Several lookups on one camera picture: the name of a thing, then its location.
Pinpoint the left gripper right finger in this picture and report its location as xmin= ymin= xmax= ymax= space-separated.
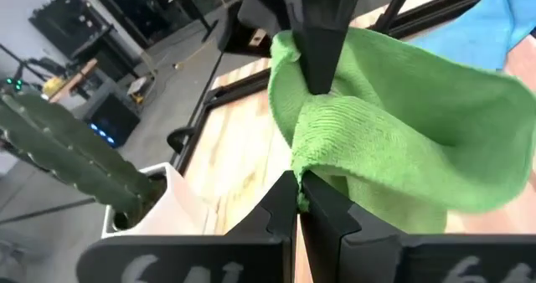
xmin=299 ymin=170 xmax=536 ymax=283

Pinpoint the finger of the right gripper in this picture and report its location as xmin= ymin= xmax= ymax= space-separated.
xmin=267 ymin=0 xmax=322 ymax=95
xmin=320 ymin=0 xmax=366 ymax=95

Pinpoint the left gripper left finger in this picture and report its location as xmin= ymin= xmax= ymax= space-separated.
xmin=76 ymin=170 xmax=300 ymax=283

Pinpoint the bright green microfiber towel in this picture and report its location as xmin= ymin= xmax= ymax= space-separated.
xmin=267 ymin=26 xmax=536 ymax=234

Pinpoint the blue microfiber towel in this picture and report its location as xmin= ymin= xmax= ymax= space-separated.
xmin=408 ymin=0 xmax=536 ymax=71

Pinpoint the white hexagonal plant pot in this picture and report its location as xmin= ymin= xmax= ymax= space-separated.
xmin=101 ymin=162 xmax=221 ymax=239

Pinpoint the black computer tower blue light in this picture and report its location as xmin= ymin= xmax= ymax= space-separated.
xmin=83 ymin=92 xmax=142 ymax=149

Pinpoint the green cactus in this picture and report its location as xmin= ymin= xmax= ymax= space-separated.
xmin=0 ymin=90 xmax=155 ymax=218

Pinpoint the black shelf cabinet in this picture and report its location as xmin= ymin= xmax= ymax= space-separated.
xmin=28 ymin=0 xmax=143 ymax=69

